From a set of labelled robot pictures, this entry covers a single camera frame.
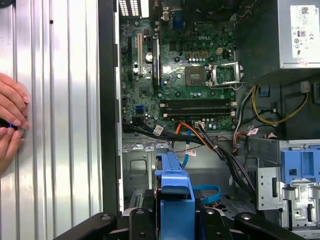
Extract black case fan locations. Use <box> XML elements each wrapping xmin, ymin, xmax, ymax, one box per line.
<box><xmin>183</xmin><ymin>0</ymin><xmax>237</xmax><ymax>23</ymax></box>

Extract blue VGA port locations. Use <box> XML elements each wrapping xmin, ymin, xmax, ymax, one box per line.
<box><xmin>171</xmin><ymin>9</ymin><xmax>186</xmax><ymax>29</ymax></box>

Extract white expansion slot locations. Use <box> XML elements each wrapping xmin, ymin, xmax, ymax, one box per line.
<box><xmin>136</xmin><ymin>33</ymin><xmax>144</xmax><ymax>77</ymax></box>

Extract yellow black power wires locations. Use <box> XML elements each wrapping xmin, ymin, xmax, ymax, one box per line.
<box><xmin>251</xmin><ymin>84</ymin><xmax>311</xmax><ymax>126</ymax></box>

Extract blue plastic drive carrier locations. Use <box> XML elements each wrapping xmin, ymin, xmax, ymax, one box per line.
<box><xmin>279</xmin><ymin>148</ymin><xmax>320</xmax><ymax>186</ymax></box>

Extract black expansion slot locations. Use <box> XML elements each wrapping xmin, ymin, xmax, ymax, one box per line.
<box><xmin>126</xmin><ymin>36</ymin><xmax>134</xmax><ymax>82</ymax></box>

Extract green motherboard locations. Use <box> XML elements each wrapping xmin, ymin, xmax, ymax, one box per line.
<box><xmin>119</xmin><ymin>9</ymin><xmax>238</xmax><ymax>135</ymax></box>

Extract thin metal locking lever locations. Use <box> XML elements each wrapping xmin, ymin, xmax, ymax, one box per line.
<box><xmin>208</xmin><ymin>83</ymin><xmax>246</xmax><ymax>91</ymax></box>

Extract person's hand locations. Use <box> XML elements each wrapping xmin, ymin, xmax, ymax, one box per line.
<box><xmin>0</xmin><ymin>73</ymin><xmax>31</xmax><ymax>177</ymax></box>

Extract grey power supply unit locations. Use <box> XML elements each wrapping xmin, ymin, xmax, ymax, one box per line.
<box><xmin>233</xmin><ymin>0</ymin><xmax>320</xmax><ymax>82</ymax></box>

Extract metal disk bay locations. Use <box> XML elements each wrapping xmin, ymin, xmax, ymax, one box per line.
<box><xmin>121</xmin><ymin>136</ymin><xmax>176</xmax><ymax>218</ymax></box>

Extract orange striped wire bundle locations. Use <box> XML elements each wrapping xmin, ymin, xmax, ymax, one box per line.
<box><xmin>175</xmin><ymin>121</ymin><xmax>216</xmax><ymax>151</ymax></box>

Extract round black tool blue ring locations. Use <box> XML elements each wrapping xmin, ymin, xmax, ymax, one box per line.
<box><xmin>0</xmin><ymin>119</ymin><xmax>26</xmax><ymax>136</ymax></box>

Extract black sleeved wire bundle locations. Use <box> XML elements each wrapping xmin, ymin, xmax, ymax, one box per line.
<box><xmin>122</xmin><ymin>119</ymin><xmax>260</xmax><ymax>216</ymax></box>

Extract metal drive cage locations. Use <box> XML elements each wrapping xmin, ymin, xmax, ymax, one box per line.
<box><xmin>247</xmin><ymin>138</ymin><xmax>320</xmax><ymax>240</ymax></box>

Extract metal socket cover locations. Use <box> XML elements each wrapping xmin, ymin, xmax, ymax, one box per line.
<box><xmin>205</xmin><ymin>61</ymin><xmax>245</xmax><ymax>87</ymax></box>

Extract black RAM slot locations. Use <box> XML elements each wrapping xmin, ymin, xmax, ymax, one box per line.
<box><xmin>159</xmin><ymin>98</ymin><xmax>237</xmax><ymax>104</ymax></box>
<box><xmin>162</xmin><ymin>112</ymin><xmax>237</xmax><ymax>119</ymax></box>
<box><xmin>159</xmin><ymin>108</ymin><xmax>237</xmax><ymax>113</ymax></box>
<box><xmin>159</xmin><ymin>103</ymin><xmax>237</xmax><ymax>109</ymax></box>

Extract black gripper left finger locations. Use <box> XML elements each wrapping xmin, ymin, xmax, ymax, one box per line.
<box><xmin>53</xmin><ymin>189</ymin><xmax>158</xmax><ymax>240</ymax></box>

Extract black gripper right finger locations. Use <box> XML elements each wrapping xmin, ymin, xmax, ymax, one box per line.
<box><xmin>194</xmin><ymin>190</ymin><xmax>301</xmax><ymax>240</ymax></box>

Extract black open PC case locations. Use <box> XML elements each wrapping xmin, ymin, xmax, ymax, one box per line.
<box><xmin>98</xmin><ymin>0</ymin><xmax>320</xmax><ymax>240</ymax></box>

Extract CPU socket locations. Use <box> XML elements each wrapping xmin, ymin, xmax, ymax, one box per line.
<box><xmin>184</xmin><ymin>65</ymin><xmax>209</xmax><ymax>88</ymax></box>

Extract blue disk data wire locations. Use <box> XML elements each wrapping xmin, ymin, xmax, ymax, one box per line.
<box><xmin>182</xmin><ymin>127</ymin><xmax>223</xmax><ymax>207</ymax></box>

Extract hard disk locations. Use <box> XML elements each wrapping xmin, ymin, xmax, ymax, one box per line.
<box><xmin>153</xmin><ymin>151</ymin><xmax>196</xmax><ymax>240</ymax></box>

